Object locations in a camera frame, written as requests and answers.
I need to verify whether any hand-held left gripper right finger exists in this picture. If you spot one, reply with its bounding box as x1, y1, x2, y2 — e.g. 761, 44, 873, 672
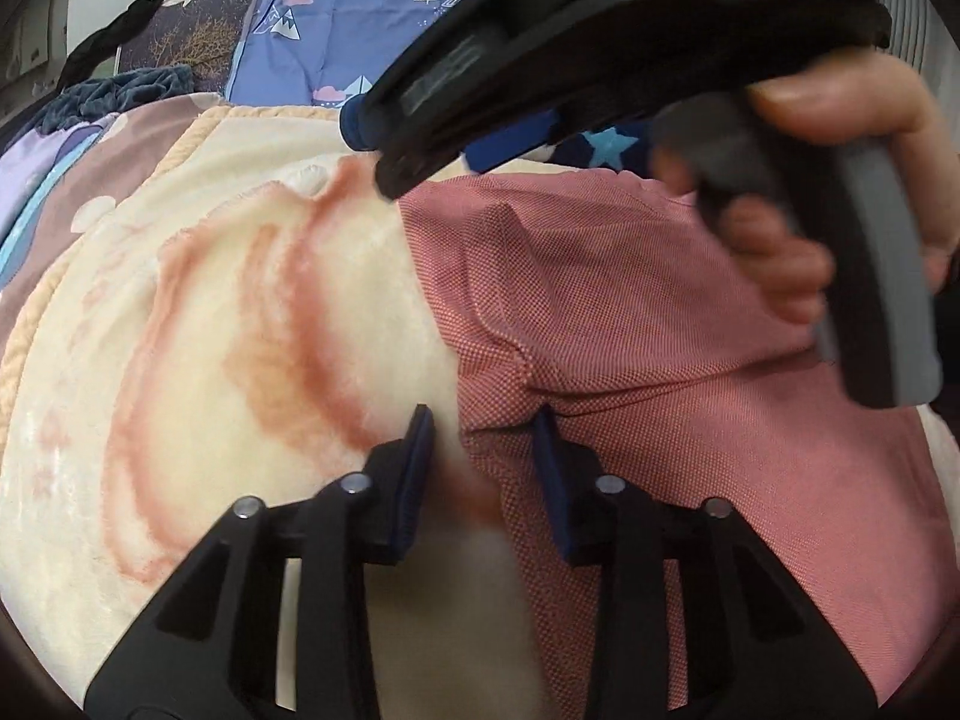
532, 405, 880, 720

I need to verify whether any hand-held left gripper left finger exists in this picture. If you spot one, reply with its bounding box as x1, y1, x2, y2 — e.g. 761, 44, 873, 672
82, 403, 437, 720

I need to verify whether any dark teal fleece cloth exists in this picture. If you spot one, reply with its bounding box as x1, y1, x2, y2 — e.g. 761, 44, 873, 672
37, 64, 196, 136

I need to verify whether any blue patterned pillow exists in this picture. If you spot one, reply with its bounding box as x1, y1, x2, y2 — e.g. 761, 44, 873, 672
225, 0, 503, 110

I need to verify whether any person's right hand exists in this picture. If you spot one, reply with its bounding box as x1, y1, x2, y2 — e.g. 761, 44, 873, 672
721, 55, 956, 325

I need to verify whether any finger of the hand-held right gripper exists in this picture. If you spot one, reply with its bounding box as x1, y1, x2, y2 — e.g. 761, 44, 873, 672
358, 11, 602, 201

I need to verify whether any pink knit garment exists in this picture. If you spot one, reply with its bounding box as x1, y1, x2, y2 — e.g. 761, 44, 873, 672
401, 169, 953, 720

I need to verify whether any cream and orange fleece blanket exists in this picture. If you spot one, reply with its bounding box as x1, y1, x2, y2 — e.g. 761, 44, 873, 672
0, 101, 960, 720

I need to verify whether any navy star print cloth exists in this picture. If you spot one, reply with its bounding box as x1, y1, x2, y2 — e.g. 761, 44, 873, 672
341, 90, 661, 175

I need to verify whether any lilac printed cloth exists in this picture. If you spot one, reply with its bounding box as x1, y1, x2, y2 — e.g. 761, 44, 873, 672
0, 112, 125, 293

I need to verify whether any black cloth bundle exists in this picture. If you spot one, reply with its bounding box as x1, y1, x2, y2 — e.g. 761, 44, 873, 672
64, 0, 188, 83

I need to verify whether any dark tree print pillow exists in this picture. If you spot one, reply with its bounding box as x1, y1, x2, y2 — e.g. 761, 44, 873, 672
118, 0, 260, 98

